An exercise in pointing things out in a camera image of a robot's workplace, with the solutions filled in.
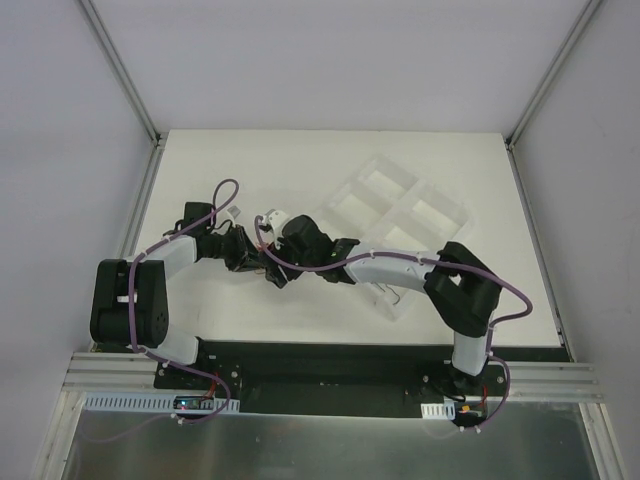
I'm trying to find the thin black wire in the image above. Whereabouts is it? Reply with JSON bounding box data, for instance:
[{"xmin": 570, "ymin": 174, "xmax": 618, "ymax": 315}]
[{"xmin": 377, "ymin": 282, "xmax": 407, "ymax": 306}]

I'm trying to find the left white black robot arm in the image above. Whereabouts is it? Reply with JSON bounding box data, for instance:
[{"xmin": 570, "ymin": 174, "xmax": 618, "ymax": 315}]
[{"xmin": 90, "ymin": 202, "xmax": 262, "ymax": 389}]

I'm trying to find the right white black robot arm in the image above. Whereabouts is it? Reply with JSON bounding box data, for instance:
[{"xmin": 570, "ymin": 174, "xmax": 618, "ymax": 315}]
[{"xmin": 254, "ymin": 210, "xmax": 502, "ymax": 395}]

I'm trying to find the clear plastic compartment tray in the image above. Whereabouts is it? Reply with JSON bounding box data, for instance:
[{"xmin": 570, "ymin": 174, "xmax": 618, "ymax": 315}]
[{"xmin": 314, "ymin": 155, "xmax": 475, "ymax": 324}]

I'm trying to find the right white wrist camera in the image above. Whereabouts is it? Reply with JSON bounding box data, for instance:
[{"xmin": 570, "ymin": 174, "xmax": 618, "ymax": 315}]
[{"xmin": 258, "ymin": 209, "xmax": 290, "ymax": 238}]

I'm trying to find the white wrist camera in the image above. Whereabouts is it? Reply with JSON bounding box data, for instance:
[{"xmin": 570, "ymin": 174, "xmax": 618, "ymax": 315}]
[
  {"xmin": 225, "ymin": 205, "xmax": 241, "ymax": 223},
  {"xmin": 258, "ymin": 209, "xmax": 290, "ymax": 238}
]

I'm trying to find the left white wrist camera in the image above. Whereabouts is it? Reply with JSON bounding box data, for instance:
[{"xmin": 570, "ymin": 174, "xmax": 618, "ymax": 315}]
[{"xmin": 225, "ymin": 205, "xmax": 241, "ymax": 223}]

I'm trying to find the left aluminium frame post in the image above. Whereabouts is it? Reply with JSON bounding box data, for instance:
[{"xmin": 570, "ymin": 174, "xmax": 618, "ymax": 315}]
[{"xmin": 74, "ymin": 0, "xmax": 169, "ymax": 148}]

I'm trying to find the aluminium frame post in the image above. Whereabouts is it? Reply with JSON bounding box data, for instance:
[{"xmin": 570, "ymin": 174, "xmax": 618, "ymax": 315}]
[
  {"xmin": 503, "ymin": 0, "xmax": 607, "ymax": 149},
  {"xmin": 74, "ymin": 0, "xmax": 169, "ymax": 148}
]

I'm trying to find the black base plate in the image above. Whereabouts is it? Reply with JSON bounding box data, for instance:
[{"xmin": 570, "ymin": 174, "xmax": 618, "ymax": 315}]
[{"xmin": 149, "ymin": 341, "xmax": 508, "ymax": 418}]

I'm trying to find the left white cable duct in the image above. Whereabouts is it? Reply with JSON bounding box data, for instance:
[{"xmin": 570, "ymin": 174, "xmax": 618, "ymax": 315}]
[{"xmin": 84, "ymin": 392, "xmax": 240, "ymax": 416}]

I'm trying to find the white cable duct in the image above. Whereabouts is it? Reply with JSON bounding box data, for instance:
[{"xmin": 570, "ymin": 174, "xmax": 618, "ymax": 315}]
[
  {"xmin": 84, "ymin": 392, "xmax": 240, "ymax": 416},
  {"xmin": 420, "ymin": 401, "xmax": 456, "ymax": 421}
]

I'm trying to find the right white cable duct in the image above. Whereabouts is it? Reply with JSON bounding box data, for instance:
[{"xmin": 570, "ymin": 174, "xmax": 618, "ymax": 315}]
[{"xmin": 420, "ymin": 401, "xmax": 456, "ymax": 421}]

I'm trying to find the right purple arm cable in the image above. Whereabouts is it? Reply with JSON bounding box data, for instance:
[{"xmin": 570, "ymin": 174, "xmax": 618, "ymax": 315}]
[{"xmin": 253, "ymin": 214, "xmax": 532, "ymax": 434}]

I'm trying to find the right aluminium frame post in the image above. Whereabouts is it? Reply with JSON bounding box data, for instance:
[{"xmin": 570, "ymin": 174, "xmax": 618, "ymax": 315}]
[{"xmin": 503, "ymin": 0, "xmax": 607, "ymax": 149}]

